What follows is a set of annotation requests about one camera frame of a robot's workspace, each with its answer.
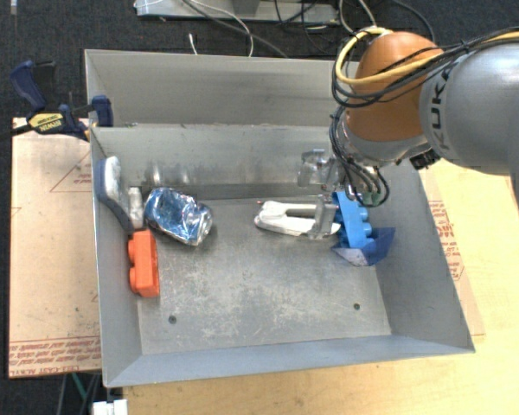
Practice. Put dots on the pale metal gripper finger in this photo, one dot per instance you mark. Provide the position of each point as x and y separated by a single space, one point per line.
315 169
324 218

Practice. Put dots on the grey metal bin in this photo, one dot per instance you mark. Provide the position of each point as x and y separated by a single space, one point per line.
264 292

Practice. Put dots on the orange toy brick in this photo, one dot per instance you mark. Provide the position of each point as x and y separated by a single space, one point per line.
143 266

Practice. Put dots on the brown cardboard board, red print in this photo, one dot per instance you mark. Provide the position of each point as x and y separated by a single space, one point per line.
47 231

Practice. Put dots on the dark blue triangular box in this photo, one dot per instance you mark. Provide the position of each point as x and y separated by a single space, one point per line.
372 249

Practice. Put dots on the blue toy brick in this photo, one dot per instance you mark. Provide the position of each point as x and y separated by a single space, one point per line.
354 225

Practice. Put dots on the crumpled blue and silver foil bag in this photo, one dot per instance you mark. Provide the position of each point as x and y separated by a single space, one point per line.
177 216

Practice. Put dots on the white plastic clip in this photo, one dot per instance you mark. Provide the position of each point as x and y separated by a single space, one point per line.
277 221

